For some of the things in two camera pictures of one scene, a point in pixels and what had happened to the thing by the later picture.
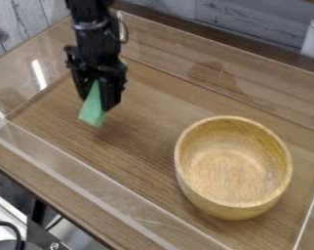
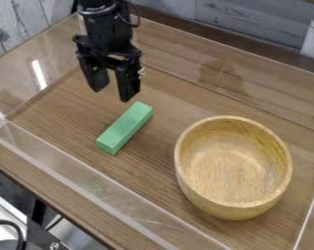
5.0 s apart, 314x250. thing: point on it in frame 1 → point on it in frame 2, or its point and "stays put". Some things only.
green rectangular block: (91, 109) → (126, 128)
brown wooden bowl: (234, 166) stays put
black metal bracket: (39, 238) stays put
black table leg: (39, 212) stays put
